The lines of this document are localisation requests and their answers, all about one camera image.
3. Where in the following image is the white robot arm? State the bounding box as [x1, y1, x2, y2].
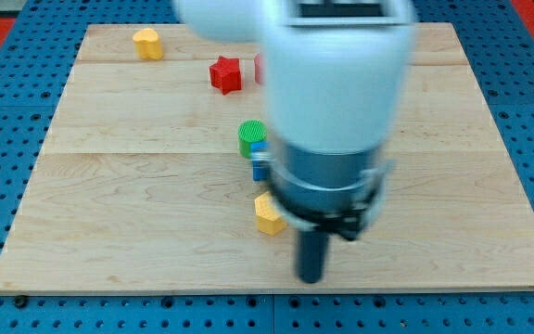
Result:
[174, 0, 416, 240]

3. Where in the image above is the wooden board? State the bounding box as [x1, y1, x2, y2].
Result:
[0, 23, 534, 296]

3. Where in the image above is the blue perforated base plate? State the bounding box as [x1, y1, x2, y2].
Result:
[0, 0, 534, 333]

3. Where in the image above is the black cylindrical pointer tool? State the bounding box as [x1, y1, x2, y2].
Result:
[295, 230, 329, 284]

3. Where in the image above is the blue block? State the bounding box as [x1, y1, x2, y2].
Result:
[250, 141, 270, 182]

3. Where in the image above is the green cylinder block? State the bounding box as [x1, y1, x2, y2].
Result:
[237, 120, 267, 159]

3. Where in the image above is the yellow hexagon block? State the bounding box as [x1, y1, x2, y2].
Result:
[254, 192, 287, 236]

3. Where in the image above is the red star block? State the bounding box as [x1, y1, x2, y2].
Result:
[209, 56, 242, 95]

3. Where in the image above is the yellow heart block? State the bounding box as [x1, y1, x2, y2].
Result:
[132, 28, 163, 60]

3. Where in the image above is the red block behind arm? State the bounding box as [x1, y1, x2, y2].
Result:
[253, 53, 263, 84]

